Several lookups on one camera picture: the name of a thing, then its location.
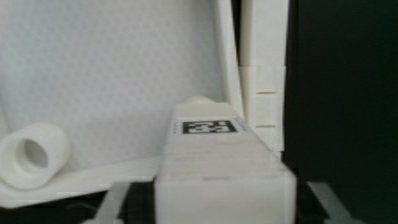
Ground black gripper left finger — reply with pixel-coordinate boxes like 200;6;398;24
82;182;130;224

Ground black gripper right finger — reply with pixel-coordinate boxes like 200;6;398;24
308;182;367;224

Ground white desk tabletop tray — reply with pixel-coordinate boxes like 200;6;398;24
0;0;242;208

